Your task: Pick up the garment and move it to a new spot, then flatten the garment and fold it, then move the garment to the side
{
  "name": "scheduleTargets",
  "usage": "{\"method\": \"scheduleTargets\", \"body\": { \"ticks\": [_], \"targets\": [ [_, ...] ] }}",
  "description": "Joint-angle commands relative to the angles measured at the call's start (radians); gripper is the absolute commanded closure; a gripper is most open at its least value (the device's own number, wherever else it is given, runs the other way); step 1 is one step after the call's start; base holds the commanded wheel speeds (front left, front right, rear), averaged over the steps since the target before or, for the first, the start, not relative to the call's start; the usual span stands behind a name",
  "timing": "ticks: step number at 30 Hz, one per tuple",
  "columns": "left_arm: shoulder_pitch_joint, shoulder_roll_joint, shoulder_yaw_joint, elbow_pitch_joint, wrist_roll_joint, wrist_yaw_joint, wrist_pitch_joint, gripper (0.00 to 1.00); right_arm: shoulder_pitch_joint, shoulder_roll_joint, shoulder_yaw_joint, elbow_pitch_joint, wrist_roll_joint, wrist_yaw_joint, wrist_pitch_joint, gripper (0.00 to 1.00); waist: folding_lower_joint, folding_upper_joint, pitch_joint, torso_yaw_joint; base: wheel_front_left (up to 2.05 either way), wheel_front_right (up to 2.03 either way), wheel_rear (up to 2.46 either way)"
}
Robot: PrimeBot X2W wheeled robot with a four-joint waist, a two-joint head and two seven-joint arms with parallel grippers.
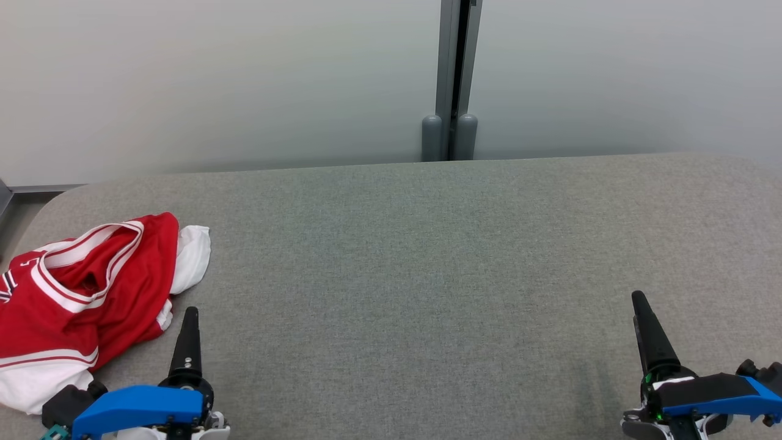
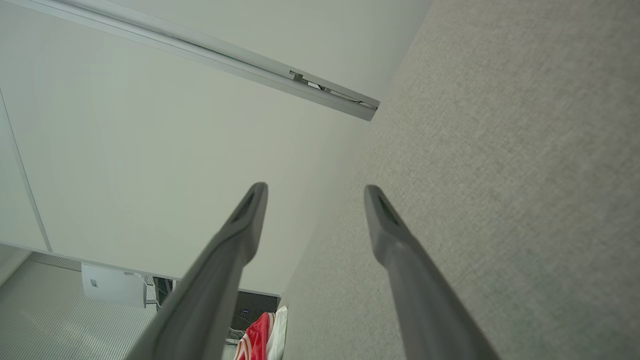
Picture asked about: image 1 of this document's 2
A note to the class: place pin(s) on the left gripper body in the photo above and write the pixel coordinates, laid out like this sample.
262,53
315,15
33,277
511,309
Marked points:
208,400

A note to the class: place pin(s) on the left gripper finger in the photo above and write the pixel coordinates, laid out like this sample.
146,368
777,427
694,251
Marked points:
187,348

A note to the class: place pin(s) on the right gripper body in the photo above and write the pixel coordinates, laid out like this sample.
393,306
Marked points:
702,388

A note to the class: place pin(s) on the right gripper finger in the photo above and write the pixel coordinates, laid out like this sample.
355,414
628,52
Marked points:
654,339

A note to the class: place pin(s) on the red white basketball jersey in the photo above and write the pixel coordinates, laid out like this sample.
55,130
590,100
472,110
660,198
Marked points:
122,287

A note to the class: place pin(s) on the grey fabric upholstered platform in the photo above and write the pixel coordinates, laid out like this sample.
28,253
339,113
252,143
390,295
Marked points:
427,275

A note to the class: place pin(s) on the right blue camera bracket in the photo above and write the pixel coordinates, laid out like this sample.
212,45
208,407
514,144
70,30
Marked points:
760,394

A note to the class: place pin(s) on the blue camera bracket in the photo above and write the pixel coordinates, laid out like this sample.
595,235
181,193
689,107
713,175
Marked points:
760,394
140,406

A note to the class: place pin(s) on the left blue camera bracket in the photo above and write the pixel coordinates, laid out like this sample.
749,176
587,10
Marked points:
140,406

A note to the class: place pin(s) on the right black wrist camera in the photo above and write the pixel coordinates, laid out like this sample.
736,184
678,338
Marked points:
773,371

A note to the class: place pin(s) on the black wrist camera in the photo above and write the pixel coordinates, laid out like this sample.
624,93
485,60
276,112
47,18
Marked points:
773,371
67,403

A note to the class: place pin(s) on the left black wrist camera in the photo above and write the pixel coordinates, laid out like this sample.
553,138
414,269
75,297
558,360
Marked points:
67,403

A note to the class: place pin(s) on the grey cylindrical post bumper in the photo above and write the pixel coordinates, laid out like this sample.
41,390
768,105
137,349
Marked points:
431,137
466,137

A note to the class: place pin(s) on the grey partition frame post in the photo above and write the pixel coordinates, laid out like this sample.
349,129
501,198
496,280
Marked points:
449,61

